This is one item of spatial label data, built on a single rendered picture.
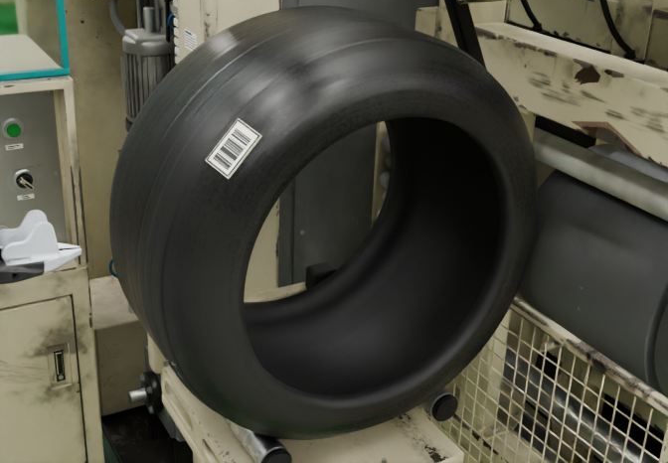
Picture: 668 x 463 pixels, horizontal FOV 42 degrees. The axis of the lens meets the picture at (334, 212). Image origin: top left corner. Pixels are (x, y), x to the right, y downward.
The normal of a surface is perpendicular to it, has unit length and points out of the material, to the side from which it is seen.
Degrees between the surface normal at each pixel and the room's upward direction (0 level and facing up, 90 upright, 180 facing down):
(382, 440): 0
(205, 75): 38
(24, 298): 90
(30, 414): 90
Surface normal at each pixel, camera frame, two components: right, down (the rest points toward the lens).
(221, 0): 0.49, 0.36
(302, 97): 0.07, -0.31
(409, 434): 0.04, -0.92
